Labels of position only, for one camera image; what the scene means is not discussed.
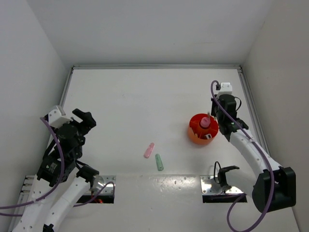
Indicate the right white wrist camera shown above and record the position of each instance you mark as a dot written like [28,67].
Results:
[224,88]

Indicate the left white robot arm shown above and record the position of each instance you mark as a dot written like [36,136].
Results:
[44,212]

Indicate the metal base plate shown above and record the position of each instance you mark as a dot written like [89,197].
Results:
[105,183]
[210,188]

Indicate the aluminium table frame rail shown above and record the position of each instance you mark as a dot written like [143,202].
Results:
[138,105]

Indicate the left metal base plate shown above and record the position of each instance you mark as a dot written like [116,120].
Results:
[105,183]

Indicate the pink correction tape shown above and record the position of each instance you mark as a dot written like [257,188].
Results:
[149,150]

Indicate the pink capped clear tube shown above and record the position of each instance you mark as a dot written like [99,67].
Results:
[205,122]

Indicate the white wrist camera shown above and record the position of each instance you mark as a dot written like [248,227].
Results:
[57,117]
[224,88]

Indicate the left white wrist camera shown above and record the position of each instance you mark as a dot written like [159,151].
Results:
[57,117]

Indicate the orange round desk organizer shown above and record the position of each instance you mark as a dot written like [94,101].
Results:
[196,133]

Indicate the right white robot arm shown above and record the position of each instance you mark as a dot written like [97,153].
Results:
[272,183]

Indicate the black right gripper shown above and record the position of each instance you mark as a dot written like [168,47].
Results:
[214,103]

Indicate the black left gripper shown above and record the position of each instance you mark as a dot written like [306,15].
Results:
[88,122]

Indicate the green correction tape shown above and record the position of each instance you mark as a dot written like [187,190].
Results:
[159,162]

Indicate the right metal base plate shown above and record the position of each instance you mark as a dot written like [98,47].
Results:
[210,188]

